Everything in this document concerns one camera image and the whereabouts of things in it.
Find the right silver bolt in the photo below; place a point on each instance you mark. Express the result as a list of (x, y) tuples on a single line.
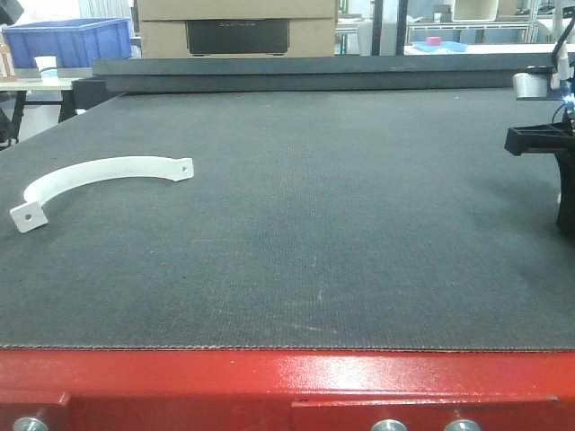
[(463, 424)]

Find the small blue tray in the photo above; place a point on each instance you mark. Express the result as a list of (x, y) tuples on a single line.
[(452, 46)]

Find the upper cardboard box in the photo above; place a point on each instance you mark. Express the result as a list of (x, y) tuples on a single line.
[(165, 10)]

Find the blue plastic crate on table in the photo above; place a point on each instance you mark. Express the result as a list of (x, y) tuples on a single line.
[(75, 43)]

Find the red block in tray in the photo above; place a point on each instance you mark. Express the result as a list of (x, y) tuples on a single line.
[(433, 41)]

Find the white curved pipe clamp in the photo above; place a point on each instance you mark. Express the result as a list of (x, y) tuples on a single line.
[(30, 215)]

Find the left silver bolt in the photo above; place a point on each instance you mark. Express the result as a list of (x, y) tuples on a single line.
[(29, 424)]

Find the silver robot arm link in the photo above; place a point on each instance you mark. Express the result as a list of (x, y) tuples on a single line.
[(556, 81)]

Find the white paper cup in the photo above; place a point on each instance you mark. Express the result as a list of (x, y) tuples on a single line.
[(48, 68)]

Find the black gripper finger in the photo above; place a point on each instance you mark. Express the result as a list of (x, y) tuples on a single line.
[(555, 138)]

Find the red metal machine frame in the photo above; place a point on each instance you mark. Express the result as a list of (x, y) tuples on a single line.
[(285, 389)]

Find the silver bolt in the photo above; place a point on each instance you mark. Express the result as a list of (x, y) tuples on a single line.
[(389, 424), (29, 424), (463, 424)]

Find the black conveyor belt mat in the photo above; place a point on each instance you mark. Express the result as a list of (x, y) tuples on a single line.
[(370, 220)]

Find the large cardboard box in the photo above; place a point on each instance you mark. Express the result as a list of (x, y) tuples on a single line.
[(238, 38)]

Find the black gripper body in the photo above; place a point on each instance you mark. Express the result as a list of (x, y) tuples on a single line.
[(565, 160)]

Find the white folding table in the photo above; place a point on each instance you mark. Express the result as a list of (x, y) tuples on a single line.
[(22, 86)]

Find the middle silver bolt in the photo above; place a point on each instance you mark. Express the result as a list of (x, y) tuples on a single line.
[(389, 424)]

